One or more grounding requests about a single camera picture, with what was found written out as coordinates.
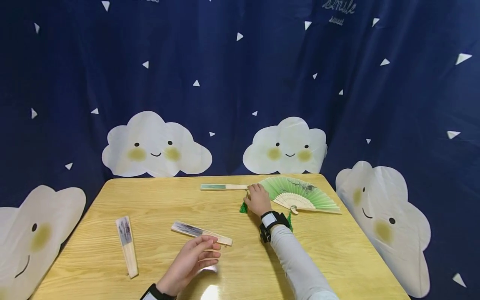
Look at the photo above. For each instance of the person's left thumb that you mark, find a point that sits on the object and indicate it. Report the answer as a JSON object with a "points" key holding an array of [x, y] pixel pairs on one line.
{"points": [[205, 239]]}

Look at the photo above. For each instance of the person's left hand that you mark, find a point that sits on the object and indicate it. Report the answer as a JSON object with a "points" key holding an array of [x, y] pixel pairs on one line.
{"points": [[185, 262]]}

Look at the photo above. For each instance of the open green folding fan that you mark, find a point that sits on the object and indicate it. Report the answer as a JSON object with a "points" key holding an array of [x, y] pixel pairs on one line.
{"points": [[303, 193]]}

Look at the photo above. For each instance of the person's right forearm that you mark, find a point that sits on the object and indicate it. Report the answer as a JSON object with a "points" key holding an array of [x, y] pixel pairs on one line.
{"points": [[300, 266]]}

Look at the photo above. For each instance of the person's left fingers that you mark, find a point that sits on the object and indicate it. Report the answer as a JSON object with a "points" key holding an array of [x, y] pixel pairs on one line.
{"points": [[210, 256]]}

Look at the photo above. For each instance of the black wrist band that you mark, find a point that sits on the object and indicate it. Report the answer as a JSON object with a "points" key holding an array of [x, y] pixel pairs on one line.
{"points": [[155, 293], [272, 221]]}

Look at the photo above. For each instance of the green folding fan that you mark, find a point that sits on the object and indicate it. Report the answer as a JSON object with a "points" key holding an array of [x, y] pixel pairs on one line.
{"points": [[221, 187], [303, 193]]}

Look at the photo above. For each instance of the person's right thumb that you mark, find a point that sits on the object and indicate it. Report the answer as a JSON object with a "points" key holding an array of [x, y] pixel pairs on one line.
{"points": [[246, 201]]}

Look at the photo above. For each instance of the person's right fingers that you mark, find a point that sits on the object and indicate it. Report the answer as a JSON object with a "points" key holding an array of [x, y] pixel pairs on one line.
{"points": [[257, 188]]}

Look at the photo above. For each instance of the person's right hand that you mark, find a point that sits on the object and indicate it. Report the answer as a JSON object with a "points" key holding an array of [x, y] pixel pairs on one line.
{"points": [[259, 203]]}

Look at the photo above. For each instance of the closed grey print folding fan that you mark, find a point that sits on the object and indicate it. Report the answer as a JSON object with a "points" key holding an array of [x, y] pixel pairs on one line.
{"points": [[126, 243], [195, 231]]}

